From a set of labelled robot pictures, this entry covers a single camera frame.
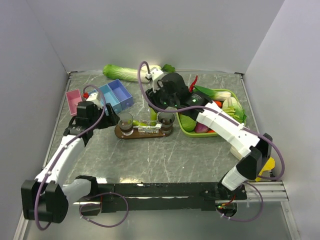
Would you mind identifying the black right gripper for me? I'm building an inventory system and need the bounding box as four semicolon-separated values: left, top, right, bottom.
144;81;179;114

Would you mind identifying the dark glass cup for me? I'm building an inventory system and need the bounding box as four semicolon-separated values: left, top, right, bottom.
157;112;175;135

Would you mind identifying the green toothpaste tube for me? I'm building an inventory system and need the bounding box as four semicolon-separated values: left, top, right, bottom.
149;107;157;127
132;120;148;127

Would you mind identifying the frosted clear glass cup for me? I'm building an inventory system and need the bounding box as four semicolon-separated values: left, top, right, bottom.
117;112;134;136

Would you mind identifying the clear textured plastic holder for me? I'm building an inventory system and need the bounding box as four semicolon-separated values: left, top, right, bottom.
136;121;161;136

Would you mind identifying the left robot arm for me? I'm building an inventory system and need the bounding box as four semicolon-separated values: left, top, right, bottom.
21;100;120;230

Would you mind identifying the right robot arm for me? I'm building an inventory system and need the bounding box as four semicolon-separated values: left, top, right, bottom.
143;68;272;199

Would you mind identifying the yellow cabbage by arm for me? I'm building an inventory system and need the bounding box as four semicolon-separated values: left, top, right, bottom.
229;146;276;183

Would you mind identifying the brown wooden tray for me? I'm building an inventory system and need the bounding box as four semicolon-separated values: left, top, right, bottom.
114;125;173;140

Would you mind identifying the pink drawer box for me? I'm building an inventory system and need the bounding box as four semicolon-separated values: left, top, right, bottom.
65;89;82;117

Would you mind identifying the red chili pepper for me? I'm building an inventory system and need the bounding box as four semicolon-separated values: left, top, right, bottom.
189;75;198;93

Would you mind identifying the teal drawer box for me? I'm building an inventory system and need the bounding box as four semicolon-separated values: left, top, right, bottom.
86;90;109;116

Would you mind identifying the round green cabbage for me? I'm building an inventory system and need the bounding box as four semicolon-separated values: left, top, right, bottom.
179;114;197;132

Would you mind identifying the white daikon radish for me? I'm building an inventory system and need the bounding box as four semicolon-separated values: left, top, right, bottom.
149;64;176;73

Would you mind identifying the purple drawer box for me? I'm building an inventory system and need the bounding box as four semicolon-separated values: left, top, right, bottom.
107;79;134;110

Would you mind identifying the green plastic vegetable basket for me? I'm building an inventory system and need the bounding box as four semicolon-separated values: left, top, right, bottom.
176;89;240;138

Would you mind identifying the bok choy in basket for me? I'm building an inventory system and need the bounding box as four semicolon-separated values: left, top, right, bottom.
194;85;232;102

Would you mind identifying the purple onion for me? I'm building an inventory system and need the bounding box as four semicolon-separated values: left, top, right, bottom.
194;122;209;134

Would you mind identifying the orange carrot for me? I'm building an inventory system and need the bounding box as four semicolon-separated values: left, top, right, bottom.
214;101;223;108

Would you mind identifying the napa cabbage on table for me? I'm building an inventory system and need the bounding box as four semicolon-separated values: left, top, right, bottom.
102;64;151;84

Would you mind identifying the napa cabbage in basket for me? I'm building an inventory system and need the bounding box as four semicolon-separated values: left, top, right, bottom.
222;97;245;113

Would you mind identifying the white celery stalk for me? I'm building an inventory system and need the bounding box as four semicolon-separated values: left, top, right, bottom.
222;106;247;123

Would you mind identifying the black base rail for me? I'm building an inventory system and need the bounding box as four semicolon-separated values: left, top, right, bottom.
78;182;247;213

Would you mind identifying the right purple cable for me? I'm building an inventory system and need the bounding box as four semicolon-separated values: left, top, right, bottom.
138;61;286;223

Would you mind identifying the aluminium frame rail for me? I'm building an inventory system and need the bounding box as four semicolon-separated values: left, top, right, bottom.
14;182;291;240

